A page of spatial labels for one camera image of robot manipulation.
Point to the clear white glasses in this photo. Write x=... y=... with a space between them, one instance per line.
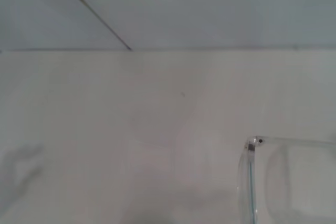
x=251 y=155

